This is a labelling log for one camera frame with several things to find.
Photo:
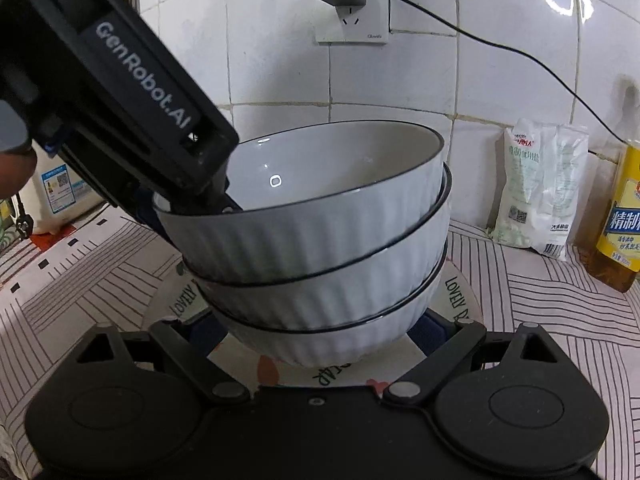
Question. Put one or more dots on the white ribbed bowl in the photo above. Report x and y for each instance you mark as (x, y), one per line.
(350, 295)
(325, 347)
(300, 230)

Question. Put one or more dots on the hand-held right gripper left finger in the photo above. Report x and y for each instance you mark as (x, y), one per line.
(206, 336)

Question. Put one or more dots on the yellow label oil bottle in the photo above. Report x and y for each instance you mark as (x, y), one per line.
(620, 230)

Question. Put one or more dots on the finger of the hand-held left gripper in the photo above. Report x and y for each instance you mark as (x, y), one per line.
(152, 220)
(215, 200)

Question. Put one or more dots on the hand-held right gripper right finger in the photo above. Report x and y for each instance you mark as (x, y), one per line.
(431, 330)

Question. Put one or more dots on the white wall socket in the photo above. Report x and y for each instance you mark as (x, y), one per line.
(370, 20)

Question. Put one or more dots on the white plate pink hearts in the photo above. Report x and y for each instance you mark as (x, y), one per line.
(457, 295)

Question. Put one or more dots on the white appliance blue label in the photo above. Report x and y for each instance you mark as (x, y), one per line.
(65, 195)

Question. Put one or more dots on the person's left hand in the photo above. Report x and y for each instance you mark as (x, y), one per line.
(15, 160)

